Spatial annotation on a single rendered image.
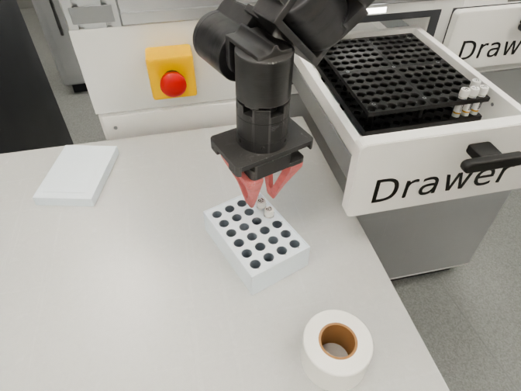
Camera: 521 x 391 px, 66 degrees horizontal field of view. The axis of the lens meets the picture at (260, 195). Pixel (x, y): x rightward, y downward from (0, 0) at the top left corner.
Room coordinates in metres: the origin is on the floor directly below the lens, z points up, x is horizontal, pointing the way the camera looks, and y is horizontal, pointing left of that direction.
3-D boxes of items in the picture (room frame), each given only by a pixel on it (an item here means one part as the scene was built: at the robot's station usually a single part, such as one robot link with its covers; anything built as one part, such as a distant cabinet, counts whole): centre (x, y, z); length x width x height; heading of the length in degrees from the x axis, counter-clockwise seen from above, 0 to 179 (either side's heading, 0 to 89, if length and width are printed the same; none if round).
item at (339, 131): (0.58, -0.20, 0.86); 0.40 x 0.26 x 0.06; 13
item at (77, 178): (0.48, 0.29, 0.77); 0.13 x 0.09 x 0.02; 178
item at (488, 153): (0.35, -0.25, 0.91); 0.07 x 0.04 x 0.01; 103
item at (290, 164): (0.37, 0.00, 0.86); 0.07 x 0.07 x 0.09; 32
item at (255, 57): (0.38, 0.00, 0.99); 0.07 x 0.06 x 0.07; 34
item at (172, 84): (0.57, 0.14, 0.88); 0.04 x 0.03 x 0.04; 103
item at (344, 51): (0.57, -0.20, 0.87); 0.22 x 0.18 x 0.06; 13
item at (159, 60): (0.60, 0.14, 0.88); 0.07 x 0.05 x 0.07; 103
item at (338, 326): (0.19, -0.08, 0.78); 0.07 x 0.07 x 0.04
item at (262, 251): (0.34, 0.01, 0.78); 0.12 x 0.08 x 0.04; 32
